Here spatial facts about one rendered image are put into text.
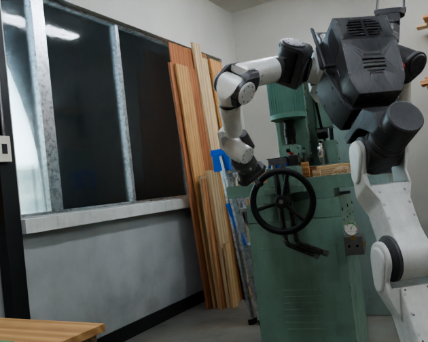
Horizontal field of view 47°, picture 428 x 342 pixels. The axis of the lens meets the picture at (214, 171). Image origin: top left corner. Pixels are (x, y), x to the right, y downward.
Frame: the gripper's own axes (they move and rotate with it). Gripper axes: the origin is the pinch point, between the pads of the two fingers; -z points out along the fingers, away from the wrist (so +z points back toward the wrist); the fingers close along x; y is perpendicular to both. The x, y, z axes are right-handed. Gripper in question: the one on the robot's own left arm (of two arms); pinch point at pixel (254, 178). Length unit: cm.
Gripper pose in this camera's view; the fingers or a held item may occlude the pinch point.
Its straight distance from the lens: 197.8
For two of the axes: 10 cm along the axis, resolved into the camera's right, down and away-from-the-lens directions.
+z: -3.6, -4.9, -7.9
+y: -5.0, -6.1, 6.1
